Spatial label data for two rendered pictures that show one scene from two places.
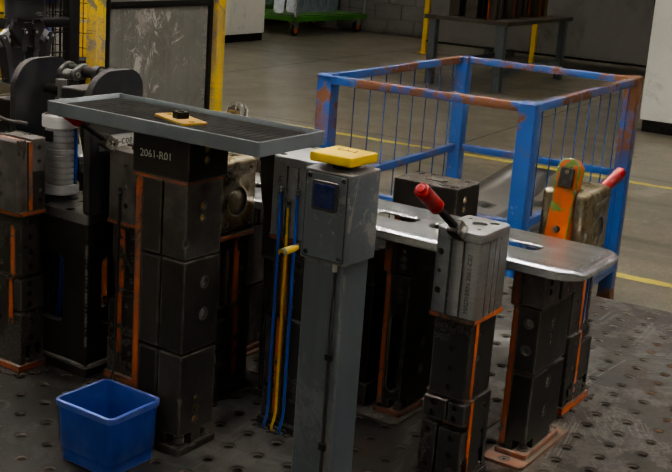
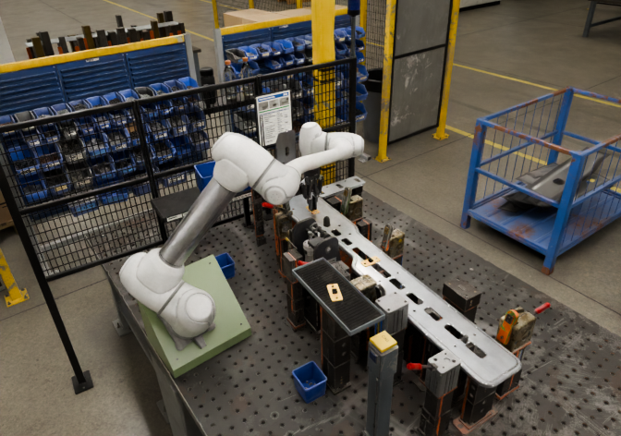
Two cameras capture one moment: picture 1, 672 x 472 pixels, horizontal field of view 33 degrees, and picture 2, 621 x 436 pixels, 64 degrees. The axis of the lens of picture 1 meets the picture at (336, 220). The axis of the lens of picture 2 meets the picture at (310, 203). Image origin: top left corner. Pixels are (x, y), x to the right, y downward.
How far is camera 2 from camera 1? 97 cm
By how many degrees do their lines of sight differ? 29
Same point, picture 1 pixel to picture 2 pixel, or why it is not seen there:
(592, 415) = (515, 402)
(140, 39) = (408, 69)
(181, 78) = (429, 82)
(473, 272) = (438, 382)
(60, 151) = (310, 257)
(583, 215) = (515, 335)
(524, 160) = (572, 180)
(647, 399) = (548, 394)
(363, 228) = (389, 368)
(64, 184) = not seen: hidden behind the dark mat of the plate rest
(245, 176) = (371, 290)
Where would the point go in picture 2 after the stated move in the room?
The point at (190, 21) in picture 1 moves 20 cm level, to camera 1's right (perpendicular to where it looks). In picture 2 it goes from (435, 55) to (455, 57)
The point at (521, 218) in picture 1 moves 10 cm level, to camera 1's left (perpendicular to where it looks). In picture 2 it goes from (566, 206) to (550, 202)
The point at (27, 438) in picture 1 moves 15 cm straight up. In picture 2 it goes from (287, 371) to (285, 345)
